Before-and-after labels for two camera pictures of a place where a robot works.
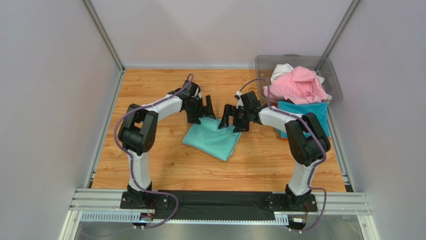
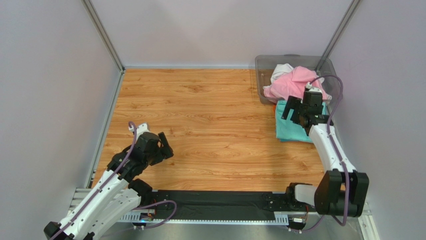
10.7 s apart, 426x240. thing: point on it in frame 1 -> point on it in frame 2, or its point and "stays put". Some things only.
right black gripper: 235,116 -> 296,111
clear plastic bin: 328,71 stays put
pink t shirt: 301,86 stays put
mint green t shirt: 207,137 -> 324,107
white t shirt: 280,69 stays put
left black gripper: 207,110 -> 165,150
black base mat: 221,205 stays put
